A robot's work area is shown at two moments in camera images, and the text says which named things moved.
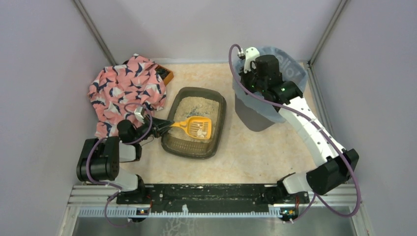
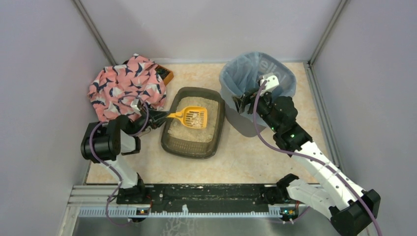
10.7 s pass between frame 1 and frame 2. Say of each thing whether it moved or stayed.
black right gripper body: moved
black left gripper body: moved
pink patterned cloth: stayed
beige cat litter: stayed
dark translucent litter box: stayed
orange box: stayed
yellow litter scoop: moved
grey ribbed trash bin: moved
